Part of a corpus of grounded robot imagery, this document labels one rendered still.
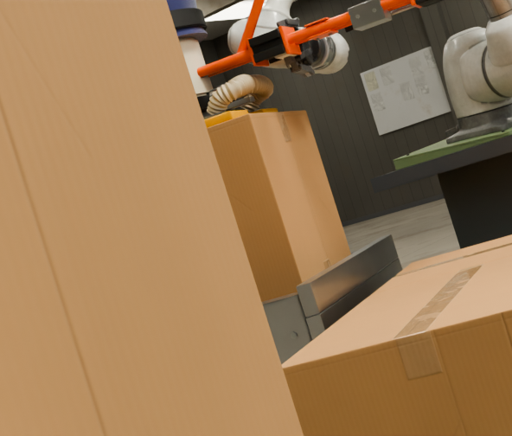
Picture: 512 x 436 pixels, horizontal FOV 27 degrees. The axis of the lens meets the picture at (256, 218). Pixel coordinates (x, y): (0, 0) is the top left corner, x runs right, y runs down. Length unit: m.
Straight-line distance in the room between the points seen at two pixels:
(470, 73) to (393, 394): 1.51
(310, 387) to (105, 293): 1.10
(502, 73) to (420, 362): 1.43
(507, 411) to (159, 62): 1.01
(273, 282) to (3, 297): 1.79
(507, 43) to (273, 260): 0.92
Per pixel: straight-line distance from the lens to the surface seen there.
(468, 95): 2.90
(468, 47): 2.89
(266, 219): 2.14
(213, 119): 2.20
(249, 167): 2.14
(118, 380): 0.42
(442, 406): 1.48
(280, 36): 2.26
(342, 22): 2.23
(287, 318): 1.99
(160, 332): 0.46
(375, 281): 2.38
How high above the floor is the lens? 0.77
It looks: level
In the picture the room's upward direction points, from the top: 18 degrees counter-clockwise
